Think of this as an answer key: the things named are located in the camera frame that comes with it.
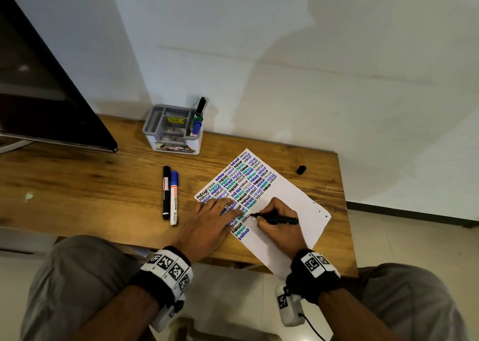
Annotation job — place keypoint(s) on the person's left hand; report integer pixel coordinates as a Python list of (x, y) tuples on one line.
[(204, 232)]

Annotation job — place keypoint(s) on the person's right hand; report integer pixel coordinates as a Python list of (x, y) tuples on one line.
[(284, 236)]

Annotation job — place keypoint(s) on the person's left middle finger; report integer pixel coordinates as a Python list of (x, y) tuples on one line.
[(232, 215)]

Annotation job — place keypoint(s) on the person's right thumb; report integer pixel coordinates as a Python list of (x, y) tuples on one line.
[(265, 225)]

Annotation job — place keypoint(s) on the person's left little finger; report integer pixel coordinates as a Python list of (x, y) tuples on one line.
[(220, 202)]

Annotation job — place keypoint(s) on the black marker pen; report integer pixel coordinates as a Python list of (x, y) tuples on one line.
[(284, 220)]

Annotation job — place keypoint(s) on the white paper sheet with lettering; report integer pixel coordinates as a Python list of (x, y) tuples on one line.
[(295, 202)]

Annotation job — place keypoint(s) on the person's left forearm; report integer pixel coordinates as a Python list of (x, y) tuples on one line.
[(119, 316)]

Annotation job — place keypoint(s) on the person's right forearm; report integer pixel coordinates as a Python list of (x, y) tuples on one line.
[(351, 318)]

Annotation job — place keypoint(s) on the white marker with blue cap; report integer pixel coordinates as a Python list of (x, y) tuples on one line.
[(174, 202)]

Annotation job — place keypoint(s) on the black marker with white label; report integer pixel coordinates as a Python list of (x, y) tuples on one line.
[(165, 193)]

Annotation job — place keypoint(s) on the black marker cap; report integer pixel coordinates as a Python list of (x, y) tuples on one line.
[(301, 169)]

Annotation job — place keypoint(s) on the black right wristband with tags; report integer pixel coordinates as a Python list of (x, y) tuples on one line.
[(312, 275)]

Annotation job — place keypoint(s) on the black wristband with tags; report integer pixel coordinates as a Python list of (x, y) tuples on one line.
[(312, 275), (164, 273)]

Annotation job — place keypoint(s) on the blue capped marker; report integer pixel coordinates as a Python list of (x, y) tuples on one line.
[(195, 128)]

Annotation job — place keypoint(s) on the grey desk organizer caddy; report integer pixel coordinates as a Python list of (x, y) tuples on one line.
[(170, 137)]

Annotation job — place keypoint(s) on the green capped marker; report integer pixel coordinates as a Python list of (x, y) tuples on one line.
[(198, 119)]

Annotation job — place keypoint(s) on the black left wristband with tags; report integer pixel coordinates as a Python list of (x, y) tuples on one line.
[(164, 273)]

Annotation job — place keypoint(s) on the black marker in organizer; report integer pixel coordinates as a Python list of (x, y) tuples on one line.
[(200, 106)]

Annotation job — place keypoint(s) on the black skirting board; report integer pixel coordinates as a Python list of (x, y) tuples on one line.
[(411, 214)]

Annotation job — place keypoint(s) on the person's left leg grey trousers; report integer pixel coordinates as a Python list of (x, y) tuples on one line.
[(71, 277)]

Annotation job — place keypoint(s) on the person's leg grey trousers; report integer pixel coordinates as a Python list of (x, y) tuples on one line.
[(411, 307), (71, 277)]

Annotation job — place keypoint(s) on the person's right leg grey trousers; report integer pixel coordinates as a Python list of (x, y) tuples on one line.
[(411, 307)]

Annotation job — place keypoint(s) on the black flat screen monitor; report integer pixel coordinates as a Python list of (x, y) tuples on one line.
[(41, 97)]

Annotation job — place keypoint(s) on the white monitor stand foot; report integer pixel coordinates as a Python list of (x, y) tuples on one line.
[(11, 144)]

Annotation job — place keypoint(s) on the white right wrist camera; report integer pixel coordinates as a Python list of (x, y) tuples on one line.
[(290, 309)]

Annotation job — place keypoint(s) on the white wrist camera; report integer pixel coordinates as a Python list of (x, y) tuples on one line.
[(164, 316), (290, 309)]

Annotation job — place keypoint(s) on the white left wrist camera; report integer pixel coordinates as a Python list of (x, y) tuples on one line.
[(164, 316)]

